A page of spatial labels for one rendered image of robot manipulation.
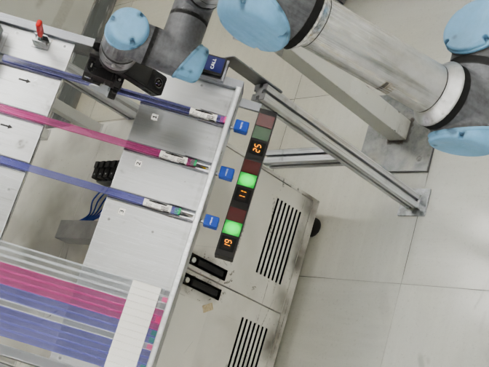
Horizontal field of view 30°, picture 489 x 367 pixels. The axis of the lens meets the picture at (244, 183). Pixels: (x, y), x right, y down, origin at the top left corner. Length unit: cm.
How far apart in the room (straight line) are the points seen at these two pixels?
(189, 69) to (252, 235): 84
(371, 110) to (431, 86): 103
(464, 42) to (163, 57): 54
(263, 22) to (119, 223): 73
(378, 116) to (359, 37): 112
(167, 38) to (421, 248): 103
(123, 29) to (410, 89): 53
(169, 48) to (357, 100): 87
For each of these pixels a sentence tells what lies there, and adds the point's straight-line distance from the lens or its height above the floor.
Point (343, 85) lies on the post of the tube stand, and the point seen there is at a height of 31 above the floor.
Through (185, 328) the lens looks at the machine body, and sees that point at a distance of 230.
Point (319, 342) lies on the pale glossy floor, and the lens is 253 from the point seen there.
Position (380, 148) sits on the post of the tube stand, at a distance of 265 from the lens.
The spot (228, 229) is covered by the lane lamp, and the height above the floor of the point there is 66.
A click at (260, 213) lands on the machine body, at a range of 246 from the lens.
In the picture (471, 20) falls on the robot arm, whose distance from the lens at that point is 159.
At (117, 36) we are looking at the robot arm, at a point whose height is 111.
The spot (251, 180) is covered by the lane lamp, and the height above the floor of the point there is 65.
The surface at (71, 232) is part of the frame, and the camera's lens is 235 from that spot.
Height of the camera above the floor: 187
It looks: 39 degrees down
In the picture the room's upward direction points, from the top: 59 degrees counter-clockwise
